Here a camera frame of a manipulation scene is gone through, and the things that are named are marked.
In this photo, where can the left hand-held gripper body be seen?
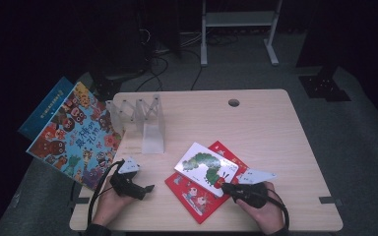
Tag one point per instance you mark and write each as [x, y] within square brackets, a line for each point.
[123, 185]

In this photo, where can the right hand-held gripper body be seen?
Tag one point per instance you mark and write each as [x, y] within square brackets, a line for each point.
[254, 195]

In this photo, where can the white caterpillar board book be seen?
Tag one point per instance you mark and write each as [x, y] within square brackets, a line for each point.
[200, 164]

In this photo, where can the red picture book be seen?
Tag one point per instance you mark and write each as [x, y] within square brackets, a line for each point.
[193, 203]

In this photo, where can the clear folding book rack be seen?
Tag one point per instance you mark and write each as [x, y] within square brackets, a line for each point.
[152, 141]

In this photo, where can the colourful animals picture book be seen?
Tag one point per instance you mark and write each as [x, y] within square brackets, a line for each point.
[78, 144]

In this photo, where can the dark blue monster picture book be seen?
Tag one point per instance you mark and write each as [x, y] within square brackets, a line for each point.
[46, 108]

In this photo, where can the person's left hand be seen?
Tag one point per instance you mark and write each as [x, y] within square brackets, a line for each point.
[110, 206]

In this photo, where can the person's right hand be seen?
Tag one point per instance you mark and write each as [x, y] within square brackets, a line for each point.
[269, 216]

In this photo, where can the grey tape strip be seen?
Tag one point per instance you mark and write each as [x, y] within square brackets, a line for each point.
[78, 202]
[327, 200]

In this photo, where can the black tripod stand base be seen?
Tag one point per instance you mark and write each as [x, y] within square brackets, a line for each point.
[106, 88]

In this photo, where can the black stand base plate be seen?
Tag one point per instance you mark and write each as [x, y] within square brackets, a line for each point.
[323, 87]

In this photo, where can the white metal stand frame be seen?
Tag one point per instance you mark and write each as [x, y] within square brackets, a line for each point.
[239, 19]

